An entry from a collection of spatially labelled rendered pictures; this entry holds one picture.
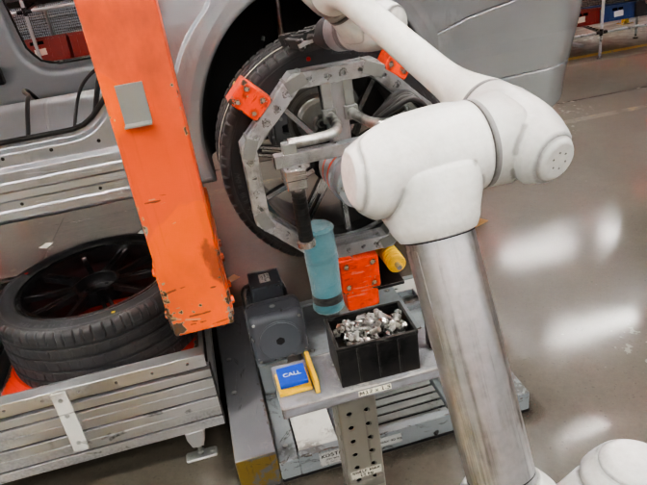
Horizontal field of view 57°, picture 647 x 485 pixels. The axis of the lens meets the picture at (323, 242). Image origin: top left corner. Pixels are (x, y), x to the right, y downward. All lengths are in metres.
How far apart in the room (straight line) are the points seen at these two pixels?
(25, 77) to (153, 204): 2.37
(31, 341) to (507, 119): 1.52
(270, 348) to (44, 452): 0.71
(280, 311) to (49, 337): 0.67
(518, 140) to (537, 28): 1.43
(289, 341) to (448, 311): 1.10
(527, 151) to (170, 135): 0.85
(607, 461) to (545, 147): 0.48
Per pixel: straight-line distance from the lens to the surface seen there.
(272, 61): 1.62
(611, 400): 2.14
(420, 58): 1.09
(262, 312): 1.87
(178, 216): 1.49
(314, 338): 2.03
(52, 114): 2.82
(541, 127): 0.86
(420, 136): 0.80
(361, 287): 1.78
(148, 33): 1.39
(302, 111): 2.07
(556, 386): 2.16
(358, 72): 1.58
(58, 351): 1.94
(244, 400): 1.99
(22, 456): 2.03
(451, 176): 0.80
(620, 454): 1.04
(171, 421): 1.93
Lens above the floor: 1.40
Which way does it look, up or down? 27 degrees down
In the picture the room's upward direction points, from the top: 9 degrees counter-clockwise
